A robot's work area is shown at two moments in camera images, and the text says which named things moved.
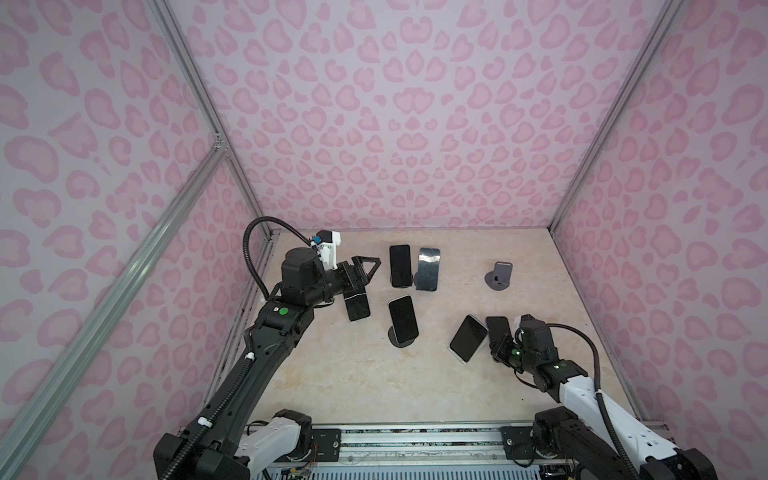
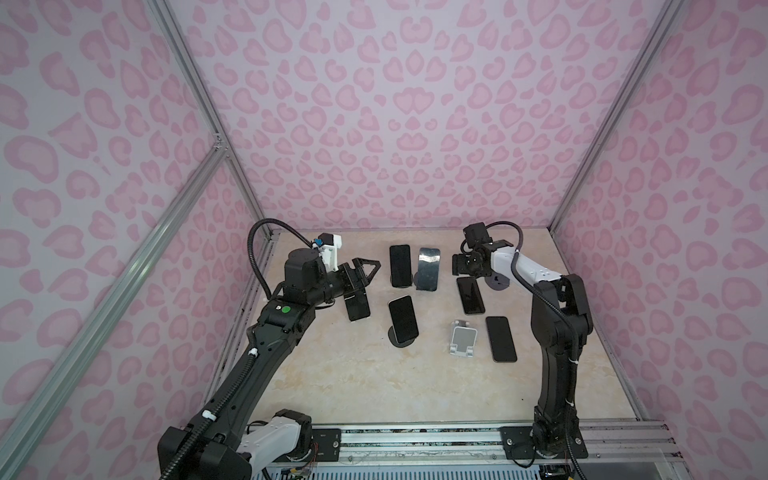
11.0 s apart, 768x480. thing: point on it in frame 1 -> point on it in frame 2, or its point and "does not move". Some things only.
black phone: x=403 y=318 does not move
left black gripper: x=361 y=279 does not move
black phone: x=468 y=338 -> x=470 y=294
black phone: x=497 y=326 does not move
